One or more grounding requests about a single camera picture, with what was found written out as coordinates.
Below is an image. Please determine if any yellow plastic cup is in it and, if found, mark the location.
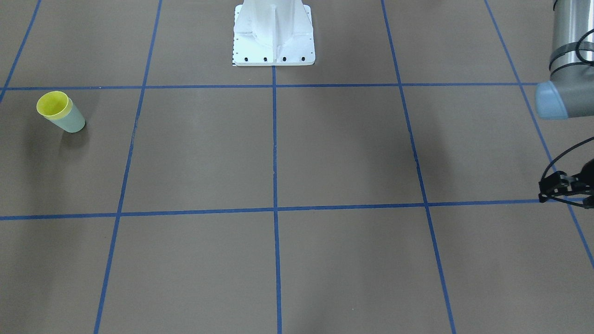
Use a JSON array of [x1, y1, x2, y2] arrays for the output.
[[36, 91, 74, 121]]

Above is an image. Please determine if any green plastic cup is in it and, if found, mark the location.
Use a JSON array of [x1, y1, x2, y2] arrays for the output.
[[45, 104, 86, 133]]

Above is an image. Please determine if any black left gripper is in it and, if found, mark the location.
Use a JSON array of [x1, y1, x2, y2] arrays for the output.
[[538, 159, 594, 208]]

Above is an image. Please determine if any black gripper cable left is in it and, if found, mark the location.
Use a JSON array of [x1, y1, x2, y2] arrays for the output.
[[540, 28, 594, 203]]

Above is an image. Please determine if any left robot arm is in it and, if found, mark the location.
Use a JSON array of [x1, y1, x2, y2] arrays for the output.
[[535, 0, 594, 209]]

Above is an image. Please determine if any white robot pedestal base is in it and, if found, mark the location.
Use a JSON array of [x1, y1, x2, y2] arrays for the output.
[[232, 0, 316, 66]]

